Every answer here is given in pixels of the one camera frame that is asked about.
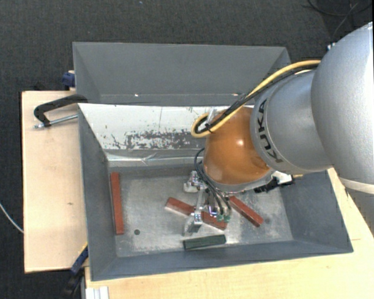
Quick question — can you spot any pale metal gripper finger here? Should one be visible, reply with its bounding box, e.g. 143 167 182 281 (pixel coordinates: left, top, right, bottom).
181 210 205 237
182 170 206 194

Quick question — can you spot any red-brown flat block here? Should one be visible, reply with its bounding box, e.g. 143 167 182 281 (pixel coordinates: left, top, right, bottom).
163 195 229 233
110 171 126 236
227 194 265 229

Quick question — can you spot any dark green flat block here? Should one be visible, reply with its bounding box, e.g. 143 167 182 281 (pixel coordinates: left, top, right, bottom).
181 233 227 251

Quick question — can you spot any grey metal bin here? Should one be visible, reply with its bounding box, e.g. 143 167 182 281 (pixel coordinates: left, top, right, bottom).
72 32 355 282

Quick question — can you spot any pale wood board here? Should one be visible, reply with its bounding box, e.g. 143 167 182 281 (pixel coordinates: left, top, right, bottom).
18 89 89 273

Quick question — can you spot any black cylinder on white bracket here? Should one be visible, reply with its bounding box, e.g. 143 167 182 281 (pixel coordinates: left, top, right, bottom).
253 170 304 194

